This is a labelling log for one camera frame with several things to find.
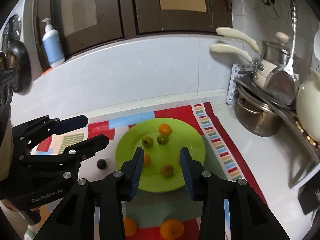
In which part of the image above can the round metal steamer rack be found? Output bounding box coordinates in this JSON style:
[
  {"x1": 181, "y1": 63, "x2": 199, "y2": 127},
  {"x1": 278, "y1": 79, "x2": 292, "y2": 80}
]
[{"x1": 2, "y1": 14, "x2": 22, "y2": 48}]

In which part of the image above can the wooden bead trivet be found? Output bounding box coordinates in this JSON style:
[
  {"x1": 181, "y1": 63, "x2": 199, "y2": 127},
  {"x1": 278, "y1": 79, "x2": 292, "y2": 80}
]
[{"x1": 291, "y1": 112, "x2": 320, "y2": 147}]

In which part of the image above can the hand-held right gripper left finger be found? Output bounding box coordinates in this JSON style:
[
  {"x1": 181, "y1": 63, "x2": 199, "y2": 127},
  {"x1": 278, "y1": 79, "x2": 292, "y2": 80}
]
[{"x1": 37, "y1": 147, "x2": 145, "y2": 240}]

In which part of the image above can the person's left hand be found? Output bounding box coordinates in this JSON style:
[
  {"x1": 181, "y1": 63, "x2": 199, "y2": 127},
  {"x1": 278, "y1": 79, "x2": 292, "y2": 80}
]
[{"x1": 0, "y1": 106, "x2": 15, "y2": 181}]

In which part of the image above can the black knife block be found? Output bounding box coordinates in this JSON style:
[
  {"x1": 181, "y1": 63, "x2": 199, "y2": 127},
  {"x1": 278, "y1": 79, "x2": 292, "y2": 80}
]
[{"x1": 297, "y1": 180, "x2": 320, "y2": 215}]

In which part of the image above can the green plate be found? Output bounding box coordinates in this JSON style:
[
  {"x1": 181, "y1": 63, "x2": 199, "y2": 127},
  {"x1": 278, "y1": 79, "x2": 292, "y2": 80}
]
[{"x1": 115, "y1": 117, "x2": 206, "y2": 193}]

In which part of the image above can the steel lidded saucepan cream handle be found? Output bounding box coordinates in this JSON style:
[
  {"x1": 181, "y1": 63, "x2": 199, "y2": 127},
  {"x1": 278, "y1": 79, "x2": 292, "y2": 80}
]
[{"x1": 216, "y1": 27, "x2": 297, "y2": 67}]

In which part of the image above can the dark flat pan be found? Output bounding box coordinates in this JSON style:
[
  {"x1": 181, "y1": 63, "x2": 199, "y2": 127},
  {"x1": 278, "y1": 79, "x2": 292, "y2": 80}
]
[{"x1": 236, "y1": 76, "x2": 298, "y2": 113}]

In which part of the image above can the colourful patchwork placemat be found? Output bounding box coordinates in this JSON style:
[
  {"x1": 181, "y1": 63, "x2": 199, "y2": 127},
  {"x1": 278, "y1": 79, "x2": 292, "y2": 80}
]
[{"x1": 24, "y1": 102, "x2": 269, "y2": 240}]

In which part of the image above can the large steel pot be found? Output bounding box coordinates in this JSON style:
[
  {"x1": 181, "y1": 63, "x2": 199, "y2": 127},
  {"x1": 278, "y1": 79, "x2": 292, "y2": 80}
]
[{"x1": 235, "y1": 87, "x2": 284, "y2": 137}]

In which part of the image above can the blue white pump bottle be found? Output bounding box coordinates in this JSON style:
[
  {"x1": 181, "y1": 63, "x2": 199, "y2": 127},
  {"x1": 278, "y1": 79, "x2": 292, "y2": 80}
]
[{"x1": 42, "y1": 17, "x2": 66, "y2": 68}]

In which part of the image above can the brown wooden window frame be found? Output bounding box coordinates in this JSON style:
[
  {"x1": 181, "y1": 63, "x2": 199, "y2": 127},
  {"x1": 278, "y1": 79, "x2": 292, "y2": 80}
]
[{"x1": 34, "y1": 0, "x2": 233, "y2": 73}]

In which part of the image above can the steel spatula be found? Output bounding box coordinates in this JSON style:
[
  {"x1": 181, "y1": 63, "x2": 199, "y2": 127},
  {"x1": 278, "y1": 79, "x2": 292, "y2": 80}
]
[{"x1": 264, "y1": 0, "x2": 299, "y2": 105}]

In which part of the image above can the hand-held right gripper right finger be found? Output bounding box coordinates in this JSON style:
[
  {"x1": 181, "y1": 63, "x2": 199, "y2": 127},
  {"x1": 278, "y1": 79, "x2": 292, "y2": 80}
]
[{"x1": 180, "y1": 147, "x2": 285, "y2": 240}]

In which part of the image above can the black frying pan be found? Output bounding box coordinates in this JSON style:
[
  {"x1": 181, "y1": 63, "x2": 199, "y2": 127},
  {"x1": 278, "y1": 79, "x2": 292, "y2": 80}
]
[{"x1": 5, "y1": 40, "x2": 32, "y2": 95}]

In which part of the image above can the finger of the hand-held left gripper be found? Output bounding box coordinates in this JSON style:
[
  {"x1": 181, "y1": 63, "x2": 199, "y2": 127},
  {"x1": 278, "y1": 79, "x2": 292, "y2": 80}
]
[
  {"x1": 12, "y1": 115, "x2": 89, "y2": 153},
  {"x1": 19, "y1": 134, "x2": 109, "y2": 173}
]

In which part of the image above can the white-legged metal shelf rack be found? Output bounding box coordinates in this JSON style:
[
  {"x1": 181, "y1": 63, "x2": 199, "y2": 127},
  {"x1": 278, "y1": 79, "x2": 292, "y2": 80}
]
[{"x1": 226, "y1": 64, "x2": 320, "y2": 189}]

